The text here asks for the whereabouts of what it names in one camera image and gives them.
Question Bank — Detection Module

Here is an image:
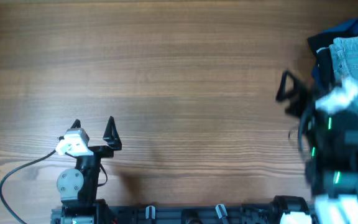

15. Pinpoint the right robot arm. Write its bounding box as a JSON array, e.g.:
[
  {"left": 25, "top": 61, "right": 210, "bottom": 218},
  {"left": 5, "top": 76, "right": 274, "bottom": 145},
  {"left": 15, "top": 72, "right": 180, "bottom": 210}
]
[{"left": 276, "top": 70, "right": 358, "bottom": 223}]

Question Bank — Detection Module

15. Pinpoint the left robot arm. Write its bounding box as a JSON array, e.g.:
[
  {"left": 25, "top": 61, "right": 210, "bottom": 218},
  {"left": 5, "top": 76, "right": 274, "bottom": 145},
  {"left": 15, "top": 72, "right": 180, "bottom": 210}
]
[{"left": 50, "top": 116, "right": 122, "bottom": 224}]

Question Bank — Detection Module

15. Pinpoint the black garment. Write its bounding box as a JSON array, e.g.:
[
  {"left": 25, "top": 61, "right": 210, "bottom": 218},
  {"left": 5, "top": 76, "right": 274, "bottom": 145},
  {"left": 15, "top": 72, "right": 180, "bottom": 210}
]
[{"left": 308, "top": 30, "right": 353, "bottom": 91}]

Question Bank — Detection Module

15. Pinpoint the dark blue garment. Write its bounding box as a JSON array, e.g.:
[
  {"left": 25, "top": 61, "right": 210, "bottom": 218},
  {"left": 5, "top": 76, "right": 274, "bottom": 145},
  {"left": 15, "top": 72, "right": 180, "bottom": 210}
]
[{"left": 311, "top": 17, "right": 358, "bottom": 85}]

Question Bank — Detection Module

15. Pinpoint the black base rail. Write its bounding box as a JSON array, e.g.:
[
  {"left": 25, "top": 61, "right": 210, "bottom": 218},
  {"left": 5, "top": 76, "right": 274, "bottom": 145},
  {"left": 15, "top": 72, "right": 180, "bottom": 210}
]
[{"left": 50, "top": 203, "right": 319, "bottom": 224}]

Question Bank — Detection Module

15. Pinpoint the left black camera cable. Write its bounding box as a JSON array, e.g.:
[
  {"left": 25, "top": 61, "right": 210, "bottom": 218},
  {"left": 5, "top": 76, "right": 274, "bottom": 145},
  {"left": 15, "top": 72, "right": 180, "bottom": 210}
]
[{"left": 0, "top": 149, "right": 57, "bottom": 224}]

